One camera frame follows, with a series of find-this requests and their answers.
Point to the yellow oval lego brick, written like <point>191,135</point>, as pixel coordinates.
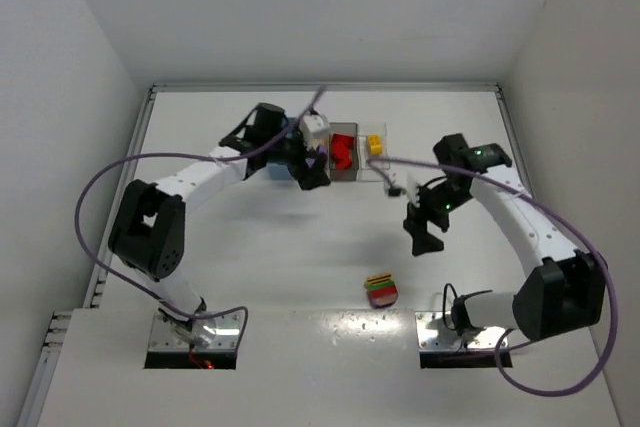
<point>375,145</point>

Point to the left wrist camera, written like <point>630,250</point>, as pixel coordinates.
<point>314,128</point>

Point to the clear container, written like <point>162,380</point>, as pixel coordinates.
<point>365,173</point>

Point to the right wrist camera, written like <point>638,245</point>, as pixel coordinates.
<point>403,186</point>

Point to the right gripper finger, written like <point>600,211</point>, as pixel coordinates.
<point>424,243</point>
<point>414,222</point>

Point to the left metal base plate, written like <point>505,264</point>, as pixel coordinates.
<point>215,335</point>

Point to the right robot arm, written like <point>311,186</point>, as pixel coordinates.
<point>563,289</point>

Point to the red arched lego brick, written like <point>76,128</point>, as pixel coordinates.
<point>341,141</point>

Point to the grey translucent container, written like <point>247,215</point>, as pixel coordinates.
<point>346,128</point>

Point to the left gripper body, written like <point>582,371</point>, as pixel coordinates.
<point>304,162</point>

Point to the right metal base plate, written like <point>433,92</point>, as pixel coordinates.
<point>435,337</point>

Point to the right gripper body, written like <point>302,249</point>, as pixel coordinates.
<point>422,220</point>

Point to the metal base plate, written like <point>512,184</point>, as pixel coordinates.
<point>435,337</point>
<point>215,335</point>

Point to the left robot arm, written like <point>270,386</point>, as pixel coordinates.
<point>148,234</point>

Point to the striped lego block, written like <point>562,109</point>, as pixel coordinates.
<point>381,291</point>

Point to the blue container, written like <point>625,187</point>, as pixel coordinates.
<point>278,172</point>

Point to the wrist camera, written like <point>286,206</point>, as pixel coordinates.
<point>314,128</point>
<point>403,186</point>

